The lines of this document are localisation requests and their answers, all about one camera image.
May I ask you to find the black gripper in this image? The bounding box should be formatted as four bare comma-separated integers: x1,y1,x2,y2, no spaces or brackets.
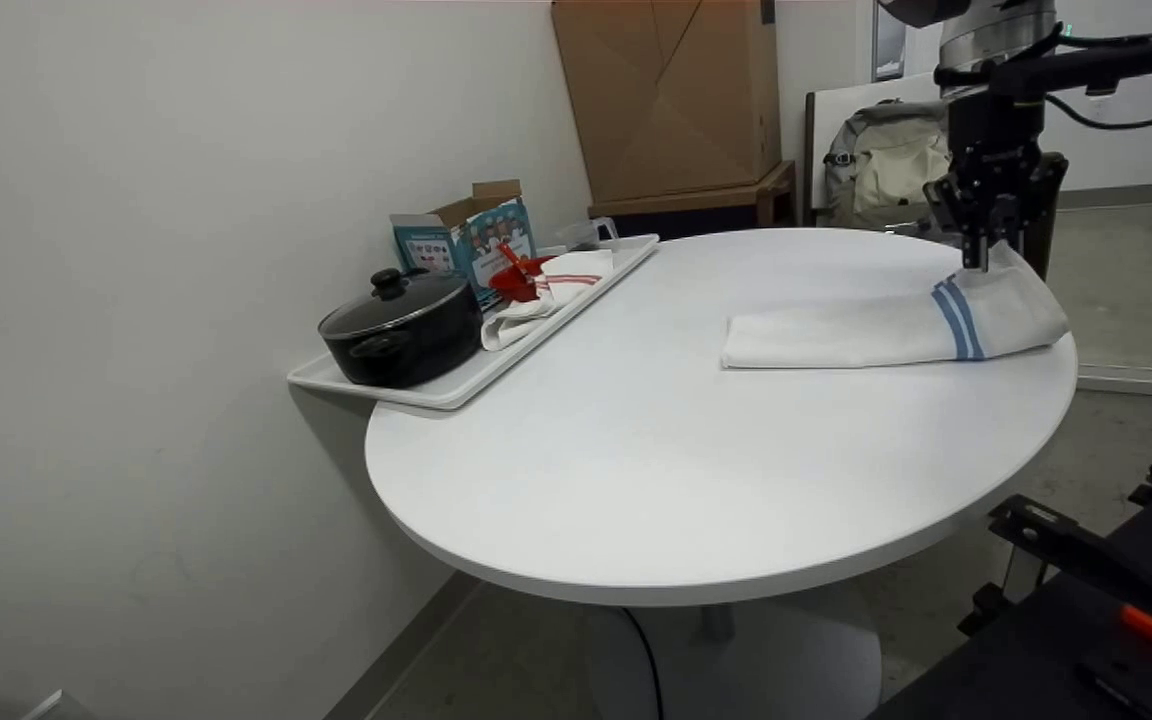
937,91,1041,273

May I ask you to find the white towel with blue stripes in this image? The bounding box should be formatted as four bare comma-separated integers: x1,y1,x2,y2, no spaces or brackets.
719,252,1068,371

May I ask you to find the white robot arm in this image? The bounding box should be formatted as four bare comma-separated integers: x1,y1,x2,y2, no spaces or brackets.
875,0,1068,273

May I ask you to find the dark wooden chair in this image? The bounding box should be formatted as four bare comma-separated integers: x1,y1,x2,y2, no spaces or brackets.
1020,152,1068,277

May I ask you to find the large brown cardboard box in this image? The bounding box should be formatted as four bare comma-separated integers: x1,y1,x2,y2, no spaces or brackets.
552,0,780,206

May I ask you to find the white rectangular tray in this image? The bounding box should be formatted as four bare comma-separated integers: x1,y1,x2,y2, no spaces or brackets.
289,235,661,411

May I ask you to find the round white table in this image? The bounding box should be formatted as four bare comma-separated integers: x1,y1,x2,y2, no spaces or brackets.
359,223,1084,720

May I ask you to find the black orange clamp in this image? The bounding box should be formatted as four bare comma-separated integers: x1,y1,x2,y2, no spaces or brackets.
986,497,1152,642

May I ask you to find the red white cloth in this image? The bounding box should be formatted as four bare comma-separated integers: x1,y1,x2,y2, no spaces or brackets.
479,252,610,351

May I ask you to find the blue white carton box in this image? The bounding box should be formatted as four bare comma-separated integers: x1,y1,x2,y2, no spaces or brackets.
392,178,538,311

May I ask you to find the black cooking pot with lid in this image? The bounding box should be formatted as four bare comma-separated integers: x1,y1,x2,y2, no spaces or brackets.
315,268,479,388

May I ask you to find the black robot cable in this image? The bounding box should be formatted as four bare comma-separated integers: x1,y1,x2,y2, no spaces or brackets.
931,23,1152,134

